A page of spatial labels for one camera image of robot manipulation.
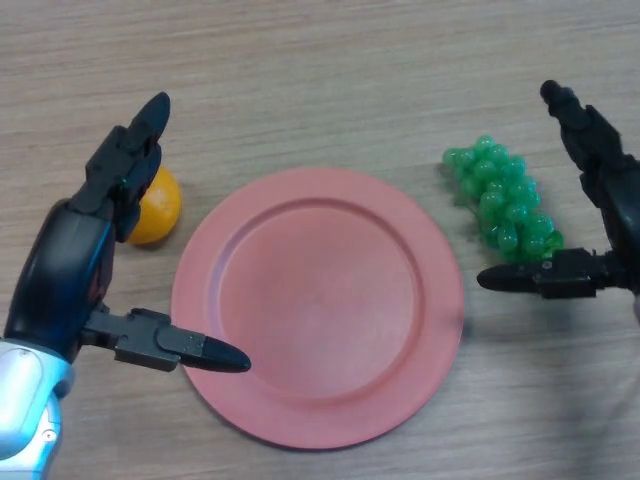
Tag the pink round plate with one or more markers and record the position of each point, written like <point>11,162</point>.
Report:
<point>320,310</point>

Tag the yellow pear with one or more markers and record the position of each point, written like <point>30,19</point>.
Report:
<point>160,210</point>

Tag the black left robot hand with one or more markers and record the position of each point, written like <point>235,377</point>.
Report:
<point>57,270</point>

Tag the green grape bunch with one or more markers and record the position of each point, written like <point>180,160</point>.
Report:
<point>505,200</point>

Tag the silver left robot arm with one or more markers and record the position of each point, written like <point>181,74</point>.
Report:
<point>25,405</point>

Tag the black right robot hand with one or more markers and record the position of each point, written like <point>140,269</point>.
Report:
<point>615,200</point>

